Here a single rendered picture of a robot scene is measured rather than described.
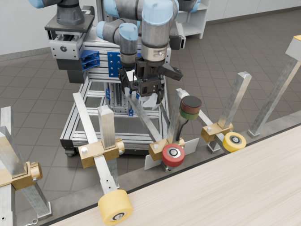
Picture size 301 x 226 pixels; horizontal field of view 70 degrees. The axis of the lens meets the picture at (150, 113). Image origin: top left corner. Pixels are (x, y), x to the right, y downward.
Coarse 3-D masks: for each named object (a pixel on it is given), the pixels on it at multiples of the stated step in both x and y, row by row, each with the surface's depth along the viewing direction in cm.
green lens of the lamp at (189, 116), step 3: (180, 108) 66; (180, 111) 66; (183, 111) 65; (180, 114) 67; (183, 114) 65; (186, 114) 64; (189, 114) 64; (192, 114) 64; (195, 114) 64; (198, 114) 66; (183, 117) 66; (186, 117) 65; (189, 117) 65; (192, 117) 65; (195, 117) 65
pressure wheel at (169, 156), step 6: (168, 144) 78; (174, 144) 78; (168, 150) 76; (174, 150) 75; (180, 150) 76; (162, 156) 76; (168, 156) 74; (174, 156) 74; (180, 156) 74; (168, 162) 74; (174, 162) 73; (180, 162) 74
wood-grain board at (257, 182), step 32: (224, 160) 75; (256, 160) 76; (288, 160) 77; (160, 192) 65; (192, 192) 65; (224, 192) 66; (256, 192) 67; (288, 192) 68; (64, 224) 56; (96, 224) 57; (128, 224) 58; (160, 224) 58; (192, 224) 59; (224, 224) 59; (256, 224) 60; (288, 224) 60
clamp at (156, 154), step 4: (160, 140) 84; (164, 140) 84; (180, 140) 84; (152, 144) 82; (160, 144) 82; (164, 144) 82; (180, 144) 83; (184, 144) 84; (152, 148) 80; (160, 148) 81; (152, 152) 81; (156, 152) 79; (160, 152) 80; (152, 156) 82; (156, 156) 81; (160, 156) 82; (156, 160) 82
